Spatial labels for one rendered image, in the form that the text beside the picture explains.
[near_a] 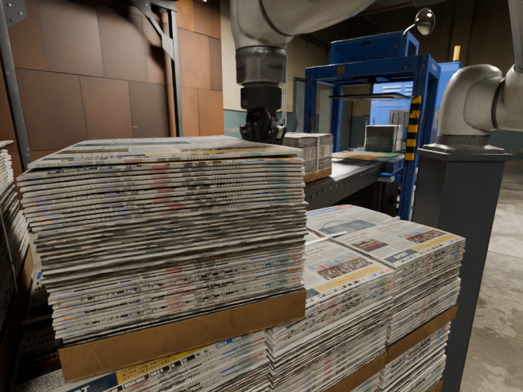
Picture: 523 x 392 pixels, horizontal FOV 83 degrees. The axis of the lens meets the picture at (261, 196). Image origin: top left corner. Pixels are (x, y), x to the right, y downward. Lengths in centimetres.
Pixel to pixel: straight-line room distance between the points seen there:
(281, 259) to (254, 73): 31
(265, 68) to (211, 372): 45
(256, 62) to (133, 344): 43
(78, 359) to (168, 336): 9
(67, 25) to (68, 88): 64
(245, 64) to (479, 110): 81
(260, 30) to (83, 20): 381
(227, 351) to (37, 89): 370
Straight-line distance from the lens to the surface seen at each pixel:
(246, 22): 54
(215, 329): 40
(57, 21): 416
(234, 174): 33
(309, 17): 45
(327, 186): 149
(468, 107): 117
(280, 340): 48
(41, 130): 393
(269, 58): 54
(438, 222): 118
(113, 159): 33
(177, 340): 39
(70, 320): 38
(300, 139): 140
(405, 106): 485
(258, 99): 53
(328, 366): 60
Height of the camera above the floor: 110
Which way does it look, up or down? 14 degrees down
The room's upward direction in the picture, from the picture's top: straight up
